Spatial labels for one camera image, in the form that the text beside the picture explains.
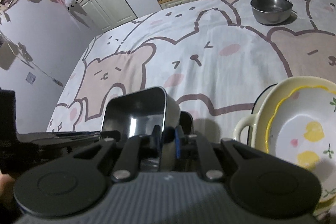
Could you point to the bear print tablecloth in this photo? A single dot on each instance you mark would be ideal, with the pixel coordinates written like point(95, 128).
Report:
point(197, 61)

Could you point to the round steel bowl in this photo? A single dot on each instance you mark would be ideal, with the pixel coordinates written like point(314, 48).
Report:
point(271, 10)

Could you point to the floral bowl with yellow rim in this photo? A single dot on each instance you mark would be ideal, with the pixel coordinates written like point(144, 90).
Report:
point(296, 121)

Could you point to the white kitchen cabinet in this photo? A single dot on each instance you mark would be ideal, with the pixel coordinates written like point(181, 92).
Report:
point(107, 6)

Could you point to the square steel container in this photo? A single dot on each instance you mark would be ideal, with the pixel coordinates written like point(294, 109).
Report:
point(136, 111)

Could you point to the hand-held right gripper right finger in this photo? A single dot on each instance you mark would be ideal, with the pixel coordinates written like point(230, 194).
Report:
point(179, 142)

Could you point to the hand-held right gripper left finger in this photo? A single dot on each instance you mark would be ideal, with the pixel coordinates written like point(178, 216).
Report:
point(157, 142)

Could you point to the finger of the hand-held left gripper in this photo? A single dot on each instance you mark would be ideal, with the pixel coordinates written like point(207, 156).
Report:
point(65, 138)

